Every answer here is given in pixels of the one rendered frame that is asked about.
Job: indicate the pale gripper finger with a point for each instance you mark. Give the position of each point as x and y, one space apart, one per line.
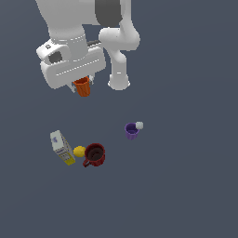
90 79
72 87

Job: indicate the yellow lemon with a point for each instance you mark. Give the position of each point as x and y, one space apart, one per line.
79 151

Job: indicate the small white cube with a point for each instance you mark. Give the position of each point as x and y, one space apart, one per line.
139 125

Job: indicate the dark red mug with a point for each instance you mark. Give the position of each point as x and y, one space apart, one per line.
95 155

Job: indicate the purple cup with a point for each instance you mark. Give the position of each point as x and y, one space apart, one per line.
131 131

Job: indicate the white and yellow carton box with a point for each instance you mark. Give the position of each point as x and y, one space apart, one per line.
62 148

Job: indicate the orange ribbed cup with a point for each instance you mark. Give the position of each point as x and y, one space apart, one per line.
82 87

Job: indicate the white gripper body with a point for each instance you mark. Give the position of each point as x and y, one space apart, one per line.
72 68

